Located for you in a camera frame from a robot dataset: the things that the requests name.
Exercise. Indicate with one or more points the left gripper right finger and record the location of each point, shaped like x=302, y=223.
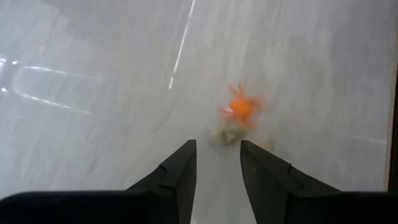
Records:
x=280, y=193

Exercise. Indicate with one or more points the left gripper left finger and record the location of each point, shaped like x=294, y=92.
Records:
x=161, y=199

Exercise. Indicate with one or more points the pale green plastic skull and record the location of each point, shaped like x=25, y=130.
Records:
x=227, y=135

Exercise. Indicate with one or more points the orange plastic spider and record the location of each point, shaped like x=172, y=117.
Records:
x=242, y=107

